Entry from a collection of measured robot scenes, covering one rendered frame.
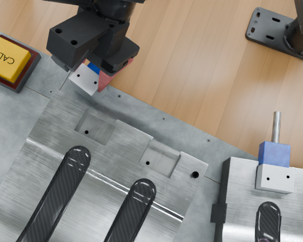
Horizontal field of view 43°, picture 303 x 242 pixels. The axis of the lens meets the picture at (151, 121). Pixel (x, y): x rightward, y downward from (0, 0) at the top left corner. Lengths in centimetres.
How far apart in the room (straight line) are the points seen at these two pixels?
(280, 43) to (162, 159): 33
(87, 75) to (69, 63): 15
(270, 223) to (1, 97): 50
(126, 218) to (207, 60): 33
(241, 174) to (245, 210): 6
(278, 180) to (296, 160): 12
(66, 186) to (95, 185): 4
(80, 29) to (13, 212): 28
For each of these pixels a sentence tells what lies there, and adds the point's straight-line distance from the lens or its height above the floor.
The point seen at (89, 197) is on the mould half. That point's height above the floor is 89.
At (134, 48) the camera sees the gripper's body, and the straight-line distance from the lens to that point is 60.
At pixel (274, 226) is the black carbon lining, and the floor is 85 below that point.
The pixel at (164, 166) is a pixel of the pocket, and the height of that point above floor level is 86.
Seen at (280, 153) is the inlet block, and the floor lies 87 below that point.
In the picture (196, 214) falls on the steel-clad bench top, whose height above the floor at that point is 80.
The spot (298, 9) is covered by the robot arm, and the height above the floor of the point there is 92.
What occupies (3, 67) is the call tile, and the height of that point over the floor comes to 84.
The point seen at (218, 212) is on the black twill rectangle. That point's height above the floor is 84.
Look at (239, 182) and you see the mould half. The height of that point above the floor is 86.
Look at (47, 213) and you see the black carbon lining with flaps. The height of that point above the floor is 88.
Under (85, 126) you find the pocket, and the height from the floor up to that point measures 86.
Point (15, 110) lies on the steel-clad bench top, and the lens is 71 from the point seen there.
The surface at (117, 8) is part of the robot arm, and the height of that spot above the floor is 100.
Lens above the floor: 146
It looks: 75 degrees down
